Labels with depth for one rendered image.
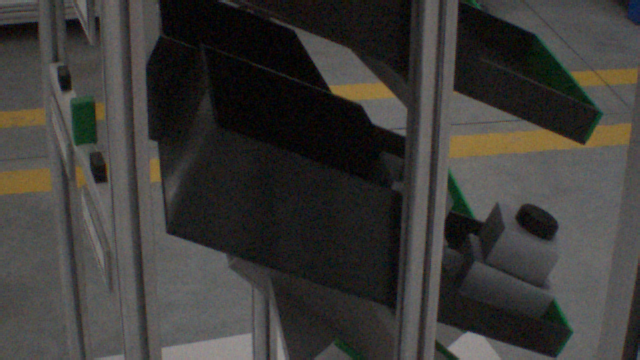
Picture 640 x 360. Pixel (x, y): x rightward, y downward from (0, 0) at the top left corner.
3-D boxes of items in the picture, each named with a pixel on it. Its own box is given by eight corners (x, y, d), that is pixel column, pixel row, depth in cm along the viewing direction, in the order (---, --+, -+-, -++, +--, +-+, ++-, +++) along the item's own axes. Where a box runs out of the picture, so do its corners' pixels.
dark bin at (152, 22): (426, 172, 106) (467, 98, 104) (465, 251, 95) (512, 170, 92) (116, 57, 97) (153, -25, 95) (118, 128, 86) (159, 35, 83)
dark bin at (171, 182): (504, 260, 94) (551, 179, 91) (556, 360, 82) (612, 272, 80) (156, 137, 85) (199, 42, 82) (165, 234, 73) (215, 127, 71)
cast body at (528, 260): (526, 300, 88) (575, 219, 85) (534, 330, 84) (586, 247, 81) (422, 255, 87) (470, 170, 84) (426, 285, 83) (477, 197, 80)
